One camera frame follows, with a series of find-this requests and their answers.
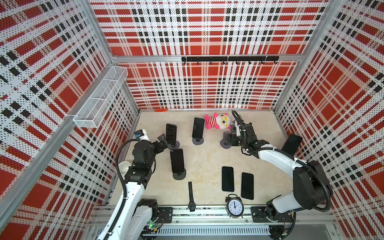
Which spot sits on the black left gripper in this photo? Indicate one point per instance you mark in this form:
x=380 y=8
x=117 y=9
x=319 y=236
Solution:
x=162 y=141

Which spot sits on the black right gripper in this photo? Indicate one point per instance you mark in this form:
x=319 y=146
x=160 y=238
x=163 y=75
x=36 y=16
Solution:
x=234 y=136

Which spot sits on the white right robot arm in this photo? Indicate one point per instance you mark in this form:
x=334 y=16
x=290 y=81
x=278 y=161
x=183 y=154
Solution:
x=311 y=187

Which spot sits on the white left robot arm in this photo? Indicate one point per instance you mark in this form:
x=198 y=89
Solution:
x=132 y=213

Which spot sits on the grey phone stand centre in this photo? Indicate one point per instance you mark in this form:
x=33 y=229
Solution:
x=224 y=144

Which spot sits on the grey phone stand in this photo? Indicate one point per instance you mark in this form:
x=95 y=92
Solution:
x=180 y=176
x=197 y=142
x=174 y=147
x=224 y=144

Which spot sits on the black phone purple case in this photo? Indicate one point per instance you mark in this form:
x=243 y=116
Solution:
x=177 y=161

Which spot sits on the grey phone stand back left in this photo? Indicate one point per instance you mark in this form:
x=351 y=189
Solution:
x=174 y=147

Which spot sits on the grey phone stand front left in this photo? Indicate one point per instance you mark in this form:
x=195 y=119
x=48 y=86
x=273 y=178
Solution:
x=180 y=176

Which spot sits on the grey phone stand middle back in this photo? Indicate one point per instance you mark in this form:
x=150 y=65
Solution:
x=197 y=142

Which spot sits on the white cup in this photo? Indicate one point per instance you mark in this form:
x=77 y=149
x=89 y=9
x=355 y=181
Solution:
x=124 y=167

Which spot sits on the pink striped plush toy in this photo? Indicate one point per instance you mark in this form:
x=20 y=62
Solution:
x=218 y=121

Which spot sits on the black wrist watch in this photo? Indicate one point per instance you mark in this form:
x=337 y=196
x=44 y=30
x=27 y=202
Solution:
x=192 y=204

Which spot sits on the black alarm clock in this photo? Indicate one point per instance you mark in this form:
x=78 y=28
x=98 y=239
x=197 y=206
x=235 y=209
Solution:
x=234 y=206

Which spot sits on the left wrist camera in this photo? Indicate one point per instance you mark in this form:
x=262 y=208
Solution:
x=141 y=135

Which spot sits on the black wall hook rail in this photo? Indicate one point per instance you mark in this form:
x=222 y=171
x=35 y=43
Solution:
x=260 y=59

